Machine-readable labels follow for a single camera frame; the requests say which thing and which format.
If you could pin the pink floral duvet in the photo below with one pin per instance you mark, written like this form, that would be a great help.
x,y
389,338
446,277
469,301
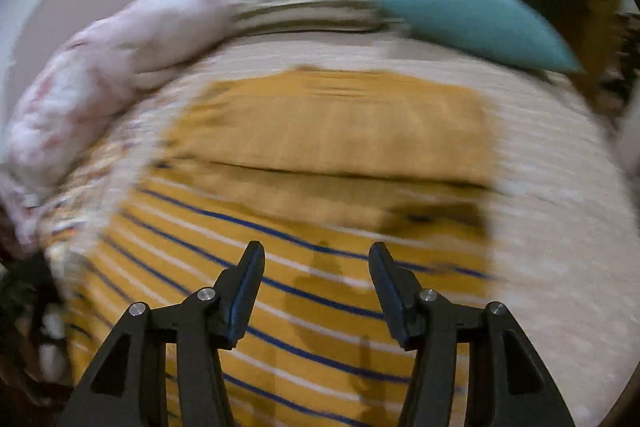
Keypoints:
x,y
105,57

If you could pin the yellow striped knit garment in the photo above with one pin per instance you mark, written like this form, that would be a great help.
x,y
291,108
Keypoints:
x,y
325,132

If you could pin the olive patterned bolster pillow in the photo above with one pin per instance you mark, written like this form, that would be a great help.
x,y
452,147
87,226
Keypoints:
x,y
310,9

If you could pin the teal pillow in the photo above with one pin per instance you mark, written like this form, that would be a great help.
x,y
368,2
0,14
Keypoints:
x,y
475,22

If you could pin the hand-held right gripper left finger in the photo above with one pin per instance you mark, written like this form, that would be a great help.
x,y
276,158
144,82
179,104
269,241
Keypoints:
x,y
244,294

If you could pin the beige dotted quilted bedspread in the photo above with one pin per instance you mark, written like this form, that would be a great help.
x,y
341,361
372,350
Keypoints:
x,y
545,227

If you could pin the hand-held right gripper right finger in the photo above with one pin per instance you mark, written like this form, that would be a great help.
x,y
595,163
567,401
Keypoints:
x,y
391,294

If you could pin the colourful patterned sheet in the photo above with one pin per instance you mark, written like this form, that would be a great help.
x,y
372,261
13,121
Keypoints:
x,y
95,177

